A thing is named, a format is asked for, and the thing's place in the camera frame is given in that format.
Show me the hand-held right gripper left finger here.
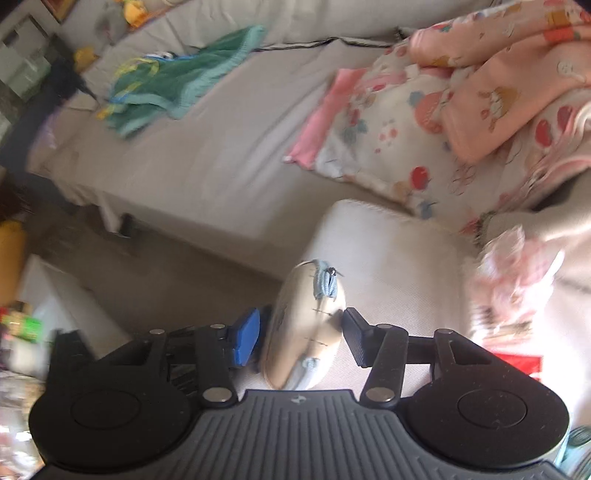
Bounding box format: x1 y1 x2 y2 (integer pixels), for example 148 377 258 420
99 308 263 409

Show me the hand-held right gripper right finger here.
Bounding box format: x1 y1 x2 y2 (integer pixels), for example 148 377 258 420
341 307 497 409

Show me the beige plush toy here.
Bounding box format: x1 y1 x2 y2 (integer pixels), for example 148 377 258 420
259 259 347 391

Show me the pink printed blanket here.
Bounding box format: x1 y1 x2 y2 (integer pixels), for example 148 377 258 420
409 0 591 164

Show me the white seat cushion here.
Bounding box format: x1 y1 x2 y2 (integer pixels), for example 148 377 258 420
231 199 481 402

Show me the red item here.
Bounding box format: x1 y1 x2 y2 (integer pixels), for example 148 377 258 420
482 353 541 384

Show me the pink frilly cloth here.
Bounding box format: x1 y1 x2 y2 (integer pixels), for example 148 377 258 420
473 228 566 324

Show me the grey sofa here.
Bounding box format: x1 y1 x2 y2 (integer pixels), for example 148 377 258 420
28 0 591 282

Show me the white storage box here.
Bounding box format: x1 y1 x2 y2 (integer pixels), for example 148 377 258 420
14 256 130 361
0 14 51 97

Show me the white printed quilt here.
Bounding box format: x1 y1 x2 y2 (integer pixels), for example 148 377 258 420
283 44 591 236

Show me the green box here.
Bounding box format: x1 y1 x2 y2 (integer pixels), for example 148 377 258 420
0 302 42 342

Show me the green towel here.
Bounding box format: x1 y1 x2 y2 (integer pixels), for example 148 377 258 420
96 25 266 139

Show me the dark blue cloth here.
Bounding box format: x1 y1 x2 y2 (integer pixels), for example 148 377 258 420
0 60 98 176

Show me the small yellow item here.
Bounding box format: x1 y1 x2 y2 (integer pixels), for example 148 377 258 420
74 46 100 70

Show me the grey plush toy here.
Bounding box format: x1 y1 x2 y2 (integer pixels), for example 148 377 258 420
95 2 127 44

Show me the yellow plush toy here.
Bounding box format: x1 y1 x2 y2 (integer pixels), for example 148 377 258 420
113 0 153 28

